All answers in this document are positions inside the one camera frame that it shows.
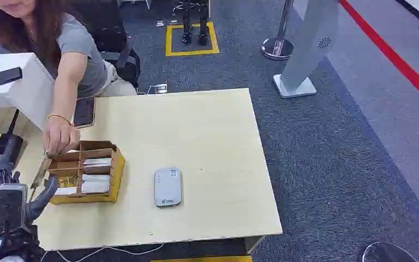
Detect gold printed card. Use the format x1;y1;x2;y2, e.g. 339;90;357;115
57;176;79;188

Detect round chrome base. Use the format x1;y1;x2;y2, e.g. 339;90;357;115
360;241;419;262

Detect black robot legs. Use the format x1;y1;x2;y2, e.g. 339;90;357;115
179;0;211;46

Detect white cable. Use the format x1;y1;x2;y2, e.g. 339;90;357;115
39;242;165;262

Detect black adapter with cable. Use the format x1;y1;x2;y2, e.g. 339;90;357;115
0;67;23;88

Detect person's left hand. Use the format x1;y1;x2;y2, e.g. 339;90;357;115
43;116;81;157

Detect white card stack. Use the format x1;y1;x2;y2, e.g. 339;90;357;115
81;174;111;183
81;181;110;194
83;157;112;168
54;187;78;197

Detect yellow floor tape strip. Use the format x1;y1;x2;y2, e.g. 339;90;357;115
150;255;254;262

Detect wooden card box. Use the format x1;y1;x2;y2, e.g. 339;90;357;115
46;140;126;206

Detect gold bracelet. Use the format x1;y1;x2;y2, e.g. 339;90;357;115
47;113;74;126

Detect black office chair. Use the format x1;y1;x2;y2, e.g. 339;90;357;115
68;0;141;88

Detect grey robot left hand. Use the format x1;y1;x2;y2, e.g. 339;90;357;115
0;144;59;240

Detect grey card reader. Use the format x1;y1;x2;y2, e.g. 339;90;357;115
153;166;183;208

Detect dark smartphone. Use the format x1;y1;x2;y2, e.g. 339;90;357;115
73;96;97;129

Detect brown card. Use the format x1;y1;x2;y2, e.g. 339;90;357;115
29;152;53;191

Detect white power strip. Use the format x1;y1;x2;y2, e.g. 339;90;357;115
145;83;169;96

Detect white cabinet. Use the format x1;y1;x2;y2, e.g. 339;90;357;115
0;52;56;132

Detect white sign stand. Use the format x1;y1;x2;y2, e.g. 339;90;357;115
272;0;340;99

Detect person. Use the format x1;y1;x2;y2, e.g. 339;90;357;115
0;0;138;157

